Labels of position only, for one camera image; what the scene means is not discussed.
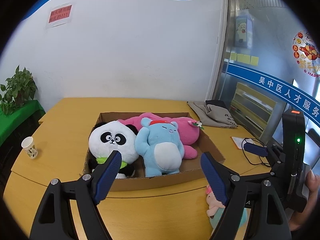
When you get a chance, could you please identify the small pink doll plush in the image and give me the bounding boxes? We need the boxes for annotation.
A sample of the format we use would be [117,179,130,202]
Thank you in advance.
[206,185,225,229]

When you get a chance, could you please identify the pink plush bear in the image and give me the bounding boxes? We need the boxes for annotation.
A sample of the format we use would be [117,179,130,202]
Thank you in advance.
[119,112,202,159]

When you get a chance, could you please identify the black white panda plush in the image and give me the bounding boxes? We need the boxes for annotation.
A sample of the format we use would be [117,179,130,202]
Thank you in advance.
[87,121,139,179]

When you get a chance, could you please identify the blue plush with red headband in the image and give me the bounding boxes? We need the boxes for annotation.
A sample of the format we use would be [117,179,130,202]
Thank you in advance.
[135,118,184,177]

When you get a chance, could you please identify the person's right hand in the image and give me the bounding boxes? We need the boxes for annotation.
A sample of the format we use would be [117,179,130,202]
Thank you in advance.
[289,170,319,231]

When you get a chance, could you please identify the white card on table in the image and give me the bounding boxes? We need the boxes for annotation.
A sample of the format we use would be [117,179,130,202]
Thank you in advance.
[231,137,254,150]

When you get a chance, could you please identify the grey canvas tote bag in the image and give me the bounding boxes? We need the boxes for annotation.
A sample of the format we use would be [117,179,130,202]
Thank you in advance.
[187,100,238,128]

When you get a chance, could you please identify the white paper cup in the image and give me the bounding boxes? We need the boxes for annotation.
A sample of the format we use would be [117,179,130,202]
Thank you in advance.
[21,137,38,159]

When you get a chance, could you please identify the yellow sticky notes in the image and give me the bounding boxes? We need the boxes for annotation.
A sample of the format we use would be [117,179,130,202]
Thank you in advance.
[230,52,259,66]

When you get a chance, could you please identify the red new year window sticker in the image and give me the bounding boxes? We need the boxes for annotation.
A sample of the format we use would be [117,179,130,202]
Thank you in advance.
[292,31,319,77]

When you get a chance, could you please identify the green table cloth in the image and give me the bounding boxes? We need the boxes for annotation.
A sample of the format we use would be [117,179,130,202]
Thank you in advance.
[0,100,46,145]

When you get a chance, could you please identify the cartoon window poster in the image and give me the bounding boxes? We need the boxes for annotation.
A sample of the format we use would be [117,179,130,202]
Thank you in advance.
[234,15,253,49]

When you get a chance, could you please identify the green potted plant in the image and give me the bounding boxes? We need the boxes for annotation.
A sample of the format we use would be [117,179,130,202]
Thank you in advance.
[1,66,37,115]

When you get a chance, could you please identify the black cable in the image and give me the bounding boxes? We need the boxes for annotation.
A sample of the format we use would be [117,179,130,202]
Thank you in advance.
[241,137,272,168]

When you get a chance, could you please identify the red paper wall notice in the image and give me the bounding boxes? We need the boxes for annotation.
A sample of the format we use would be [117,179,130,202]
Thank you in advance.
[46,3,74,29]

